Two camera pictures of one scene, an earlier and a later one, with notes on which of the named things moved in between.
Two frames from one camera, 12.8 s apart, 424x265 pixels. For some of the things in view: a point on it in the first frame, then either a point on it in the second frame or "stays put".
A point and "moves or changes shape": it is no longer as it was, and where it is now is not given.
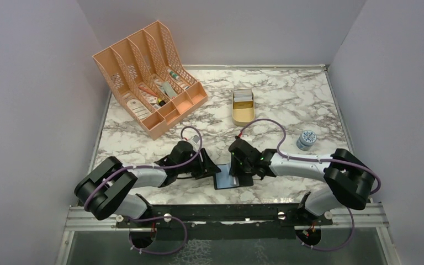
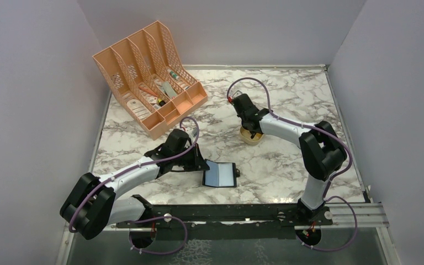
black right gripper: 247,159 → 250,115
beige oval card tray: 243,112 moves or changes shape
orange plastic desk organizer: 146,72 stays put
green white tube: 171,73 stays put
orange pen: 148,90 stays put
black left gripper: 206,167 → 200,164
